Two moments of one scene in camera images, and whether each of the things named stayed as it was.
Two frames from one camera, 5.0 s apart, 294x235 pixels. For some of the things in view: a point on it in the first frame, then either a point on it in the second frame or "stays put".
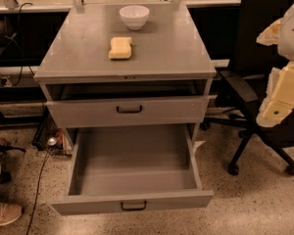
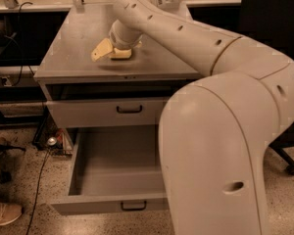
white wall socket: (8, 83) stays put
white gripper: (292, 33) to (118, 40)
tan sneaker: (2, 214) stays put
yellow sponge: (121, 48) stays put
